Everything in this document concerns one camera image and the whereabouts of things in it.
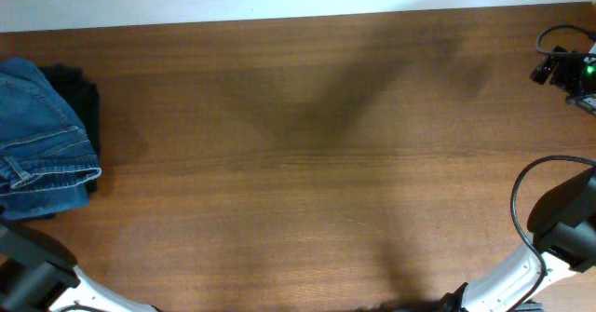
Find blue denim jeans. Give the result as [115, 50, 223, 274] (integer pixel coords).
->
[1, 59, 102, 221]

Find black folded garment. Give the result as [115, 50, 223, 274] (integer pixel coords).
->
[39, 64, 102, 195]

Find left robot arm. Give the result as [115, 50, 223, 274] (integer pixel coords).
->
[1, 220, 159, 312]

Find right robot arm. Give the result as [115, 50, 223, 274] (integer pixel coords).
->
[436, 156, 595, 312]

